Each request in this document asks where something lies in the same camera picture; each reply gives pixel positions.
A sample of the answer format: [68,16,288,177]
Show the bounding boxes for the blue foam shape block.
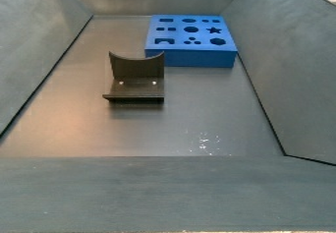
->
[144,15,237,68]

